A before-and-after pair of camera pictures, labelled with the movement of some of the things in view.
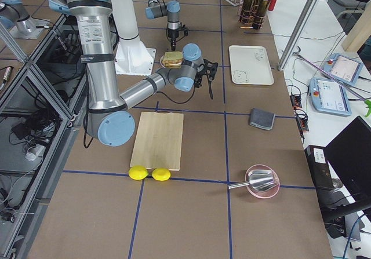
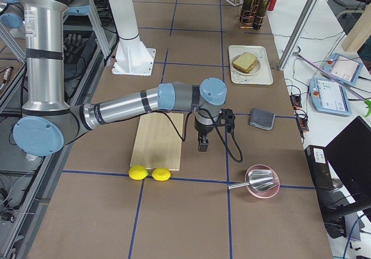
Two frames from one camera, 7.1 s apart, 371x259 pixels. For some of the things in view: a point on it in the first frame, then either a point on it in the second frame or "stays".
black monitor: (350, 153) stays
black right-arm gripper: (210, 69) to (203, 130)
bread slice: (173, 66) to (243, 69)
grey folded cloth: (261, 119) stays
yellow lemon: (138, 172) stays
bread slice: (173, 55) to (244, 61)
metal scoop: (259, 179) stays
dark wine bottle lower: (262, 9) stays
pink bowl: (268, 193) stays
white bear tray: (250, 65) stays
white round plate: (161, 62) to (255, 69)
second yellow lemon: (161, 174) stays
